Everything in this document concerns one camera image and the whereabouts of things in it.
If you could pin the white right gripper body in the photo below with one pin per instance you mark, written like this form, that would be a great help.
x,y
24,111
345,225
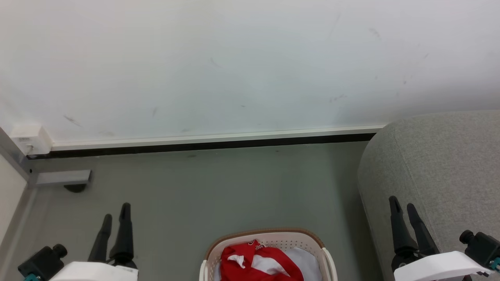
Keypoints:
x,y
437,267

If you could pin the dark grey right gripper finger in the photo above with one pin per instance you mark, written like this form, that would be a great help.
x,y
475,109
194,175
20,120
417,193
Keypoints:
x,y
400,230
422,234

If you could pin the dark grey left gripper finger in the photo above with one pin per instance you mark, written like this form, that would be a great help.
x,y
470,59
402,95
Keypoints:
x,y
124,234
101,240

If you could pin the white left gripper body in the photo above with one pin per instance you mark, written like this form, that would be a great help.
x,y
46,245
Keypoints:
x,y
93,272

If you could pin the red and white garment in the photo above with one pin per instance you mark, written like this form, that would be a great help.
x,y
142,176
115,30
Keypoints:
x,y
242,265

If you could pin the grey fabric sofa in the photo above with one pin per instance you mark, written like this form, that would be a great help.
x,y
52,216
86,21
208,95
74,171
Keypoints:
x,y
441,164

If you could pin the beige plastic laundry basket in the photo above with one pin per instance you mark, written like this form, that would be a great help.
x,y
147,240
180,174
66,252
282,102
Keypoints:
x,y
269,236

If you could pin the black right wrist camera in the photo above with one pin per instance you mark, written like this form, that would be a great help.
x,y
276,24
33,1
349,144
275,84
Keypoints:
x,y
483,246

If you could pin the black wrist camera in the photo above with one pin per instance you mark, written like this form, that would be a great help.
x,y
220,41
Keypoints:
x,y
483,246
41,264

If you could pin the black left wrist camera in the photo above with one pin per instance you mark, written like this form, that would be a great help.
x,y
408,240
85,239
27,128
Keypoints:
x,y
41,264

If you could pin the black round frame foot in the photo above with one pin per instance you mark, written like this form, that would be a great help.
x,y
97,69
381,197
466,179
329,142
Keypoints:
x,y
76,188

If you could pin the white black wall baseboard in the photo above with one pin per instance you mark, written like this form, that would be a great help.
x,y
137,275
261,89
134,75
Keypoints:
x,y
203,142

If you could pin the white wall socket box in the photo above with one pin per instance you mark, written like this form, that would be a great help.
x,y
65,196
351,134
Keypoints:
x,y
32,138

